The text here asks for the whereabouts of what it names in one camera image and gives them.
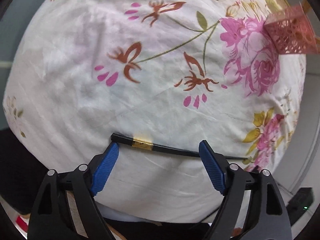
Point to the red and white object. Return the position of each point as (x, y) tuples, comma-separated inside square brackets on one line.
[(23, 222)]

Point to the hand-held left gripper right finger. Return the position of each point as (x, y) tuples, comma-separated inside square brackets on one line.
[(212, 167)]

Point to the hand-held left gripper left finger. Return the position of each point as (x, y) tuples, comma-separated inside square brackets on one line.
[(105, 167)]

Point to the floral tablecloth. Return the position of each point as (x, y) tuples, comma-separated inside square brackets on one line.
[(150, 92)]

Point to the black chopstick with gold band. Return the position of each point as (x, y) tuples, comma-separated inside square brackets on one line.
[(142, 144)]

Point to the black device with green light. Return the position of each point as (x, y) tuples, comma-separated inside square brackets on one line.
[(301, 200)]

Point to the pink perforated utensil holder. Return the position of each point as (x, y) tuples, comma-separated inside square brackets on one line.
[(291, 32)]

